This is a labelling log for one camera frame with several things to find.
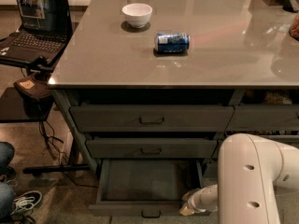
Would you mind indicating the brown object table edge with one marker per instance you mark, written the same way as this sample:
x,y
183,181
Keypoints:
x,y
294,29

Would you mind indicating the grey drawer cabinet frame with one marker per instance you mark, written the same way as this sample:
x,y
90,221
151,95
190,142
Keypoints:
x,y
143,95

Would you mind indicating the white ceramic bowl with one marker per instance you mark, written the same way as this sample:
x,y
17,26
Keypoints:
x,y
137,14

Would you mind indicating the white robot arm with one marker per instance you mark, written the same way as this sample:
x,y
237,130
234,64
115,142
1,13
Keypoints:
x,y
251,171

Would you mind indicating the black laptop stand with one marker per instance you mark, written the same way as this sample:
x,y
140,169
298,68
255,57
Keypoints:
x,y
29,100

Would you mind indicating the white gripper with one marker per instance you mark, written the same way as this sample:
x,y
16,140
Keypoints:
x,y
192,202

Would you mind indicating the blue soda can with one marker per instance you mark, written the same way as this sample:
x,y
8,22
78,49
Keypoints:
x,y
172,42

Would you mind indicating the black open laptop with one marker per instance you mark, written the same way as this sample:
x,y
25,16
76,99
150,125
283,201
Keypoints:
x,y
45,30

